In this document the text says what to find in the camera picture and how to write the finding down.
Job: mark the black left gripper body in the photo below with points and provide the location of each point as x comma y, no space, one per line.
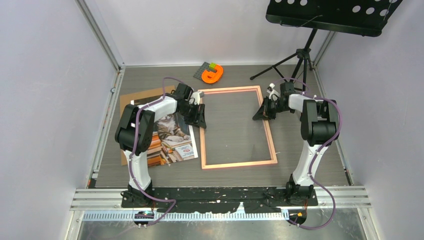
190,112

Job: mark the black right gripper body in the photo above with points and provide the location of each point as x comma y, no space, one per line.
274,107

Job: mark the pink wooden picture frame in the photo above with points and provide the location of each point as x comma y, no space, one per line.
273,159

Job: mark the cat and books photo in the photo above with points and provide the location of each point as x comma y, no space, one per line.
172,139

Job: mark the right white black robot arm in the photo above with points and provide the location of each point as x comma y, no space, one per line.
320,124

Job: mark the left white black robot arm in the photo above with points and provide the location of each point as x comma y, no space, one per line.
135,132

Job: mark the grey building plate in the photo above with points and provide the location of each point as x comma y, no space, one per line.
198,73

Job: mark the green toy brick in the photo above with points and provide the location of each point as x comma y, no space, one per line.
212,66

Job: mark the brown cardboard backing board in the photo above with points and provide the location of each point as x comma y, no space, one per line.
146,94

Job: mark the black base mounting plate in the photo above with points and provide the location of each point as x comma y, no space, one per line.
219,200

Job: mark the black music stand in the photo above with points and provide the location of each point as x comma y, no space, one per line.
366,18

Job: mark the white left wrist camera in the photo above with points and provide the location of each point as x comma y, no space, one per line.
196,97

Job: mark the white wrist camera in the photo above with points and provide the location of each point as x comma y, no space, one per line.
273,94
196,97

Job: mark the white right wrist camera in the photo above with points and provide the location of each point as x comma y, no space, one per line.
273,94

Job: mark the aluminium rail front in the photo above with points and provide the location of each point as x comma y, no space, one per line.
100,204

